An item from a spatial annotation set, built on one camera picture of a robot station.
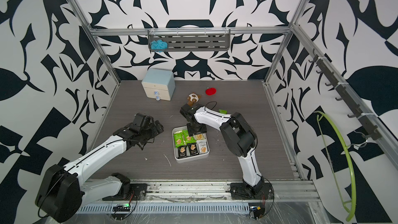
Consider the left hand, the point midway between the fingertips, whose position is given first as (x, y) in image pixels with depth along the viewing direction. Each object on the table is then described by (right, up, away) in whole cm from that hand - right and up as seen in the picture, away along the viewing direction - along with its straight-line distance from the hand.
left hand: (155, 127), depth 86 cm
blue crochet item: (0, +47, +5) cm, 47 cm away
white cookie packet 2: (+25, -7, +4) cm, 26 cm away
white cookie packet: (+25, -10, -1) cm, 27 cm away
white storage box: (+18, -11, -1) cm, 21 cm away
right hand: (+21, -3, +7) cm, 22 cm away
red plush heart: (+32, +21, +26) cm, 47 cm away
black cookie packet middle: (+21, -11, -1) cm, 24 cm away
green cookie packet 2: (+18, -7, +2) cm, 19 cm away
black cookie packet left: (+15, -12, -2) cm, 19 cm away
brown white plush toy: (+20, +16, +20) cm, 32 cm away
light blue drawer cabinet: (-1, +25, +13) cm, 28 cm away
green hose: (+73, -23, -35) cm, 84 cm away
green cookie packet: (+13, -7, +2) cm, 15 cm away
